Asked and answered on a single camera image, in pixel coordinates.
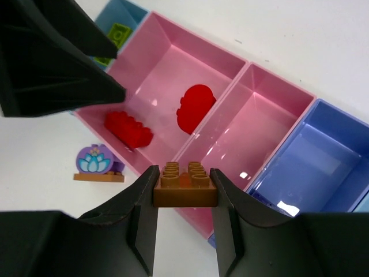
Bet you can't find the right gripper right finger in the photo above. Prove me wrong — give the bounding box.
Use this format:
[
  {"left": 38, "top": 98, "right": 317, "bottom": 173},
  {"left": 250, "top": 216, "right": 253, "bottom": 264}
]
[{"left": 210, "top": 169, "right": 368, "bottom": 276}]

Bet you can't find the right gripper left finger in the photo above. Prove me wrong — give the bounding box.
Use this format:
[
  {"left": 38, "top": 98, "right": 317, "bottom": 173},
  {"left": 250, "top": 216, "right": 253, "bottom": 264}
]
[{"left": 1, "top": 166, "right": 160, "bottom": 276}]

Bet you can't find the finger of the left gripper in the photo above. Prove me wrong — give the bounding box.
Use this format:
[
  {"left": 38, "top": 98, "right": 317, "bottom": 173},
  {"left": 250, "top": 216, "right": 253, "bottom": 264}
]
[
  {"left": 0, "top": 0, "right": 118, "bottom": 60},
  {"left": 1, "top": 1, "right": 126, "bottom": 117}
]

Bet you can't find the yellow lego brick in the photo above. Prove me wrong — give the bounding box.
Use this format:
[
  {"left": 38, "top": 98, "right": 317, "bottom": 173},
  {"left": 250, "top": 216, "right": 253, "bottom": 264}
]
[{"left": 107, "top": 23, "right": 133, "bottom": 49}]

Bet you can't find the brown small lego plate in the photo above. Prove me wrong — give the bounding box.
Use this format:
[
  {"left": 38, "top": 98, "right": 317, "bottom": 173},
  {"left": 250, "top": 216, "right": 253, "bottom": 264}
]
[{"left": 153, "top": 161, "right": 217, "bottom": 208}]

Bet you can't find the purple flower lego piece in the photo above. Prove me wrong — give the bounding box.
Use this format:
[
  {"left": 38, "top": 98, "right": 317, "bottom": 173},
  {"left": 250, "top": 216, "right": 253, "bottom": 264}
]
[{"left": 76, "top": 144, "right": 125, "bottom": 174}]

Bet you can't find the red two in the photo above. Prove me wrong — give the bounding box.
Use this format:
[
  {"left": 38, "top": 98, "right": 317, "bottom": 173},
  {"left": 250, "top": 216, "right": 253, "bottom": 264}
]
[{"left": 104, "top": 111, "right": 153, "bottom": 148}]

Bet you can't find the red round lego piece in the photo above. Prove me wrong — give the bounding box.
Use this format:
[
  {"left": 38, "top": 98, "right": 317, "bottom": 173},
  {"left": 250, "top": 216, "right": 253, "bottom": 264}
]
[{"left": 176, "top": 84, "right": 216, "bottom": 135}]

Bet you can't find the olive lego in bin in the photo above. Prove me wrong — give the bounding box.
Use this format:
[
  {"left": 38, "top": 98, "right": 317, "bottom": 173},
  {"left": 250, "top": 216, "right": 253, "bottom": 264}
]
[{"left": 93, "top": 57, "right": 112, "bottom": 66}]

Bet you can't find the left light blue bin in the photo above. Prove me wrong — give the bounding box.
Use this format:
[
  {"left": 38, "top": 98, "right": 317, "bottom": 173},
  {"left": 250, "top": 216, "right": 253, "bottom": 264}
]
[{"left": 69, "top": 0, "right": 149, "bottom": 116}]

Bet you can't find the periwinkle blue bin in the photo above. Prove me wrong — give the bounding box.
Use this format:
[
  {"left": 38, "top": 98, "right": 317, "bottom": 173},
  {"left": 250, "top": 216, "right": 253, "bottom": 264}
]
[{"left": 207, "top": 98, "right": 369, "bottom": 249}]

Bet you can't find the pink divided tray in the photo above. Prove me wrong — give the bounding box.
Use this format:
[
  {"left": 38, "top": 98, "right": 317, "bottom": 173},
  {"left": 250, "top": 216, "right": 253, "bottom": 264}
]
[{"left": 73, "top": 11, "right": 317, "bottom": 240}]

